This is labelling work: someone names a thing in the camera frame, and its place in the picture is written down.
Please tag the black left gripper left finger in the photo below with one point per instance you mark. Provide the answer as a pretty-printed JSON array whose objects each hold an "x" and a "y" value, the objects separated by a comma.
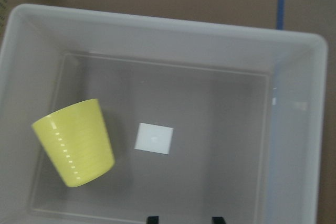
[{"x": 152, "y": 220}]

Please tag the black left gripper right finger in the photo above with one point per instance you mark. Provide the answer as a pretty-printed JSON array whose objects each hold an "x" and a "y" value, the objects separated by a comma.
[{"x": 218, "y": 220}]

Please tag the yellow plastic cup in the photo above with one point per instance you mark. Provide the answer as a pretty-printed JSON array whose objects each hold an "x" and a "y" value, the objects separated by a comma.
[{"x": 76, "y": 140}]

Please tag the white label in box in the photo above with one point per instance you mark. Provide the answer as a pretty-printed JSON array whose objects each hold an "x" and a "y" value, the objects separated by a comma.
[{"x": 154, "y": 138}]

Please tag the translucent white storage box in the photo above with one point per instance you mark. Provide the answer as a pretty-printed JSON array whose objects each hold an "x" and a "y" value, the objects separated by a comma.
[{"x": 245, "y": 104}]

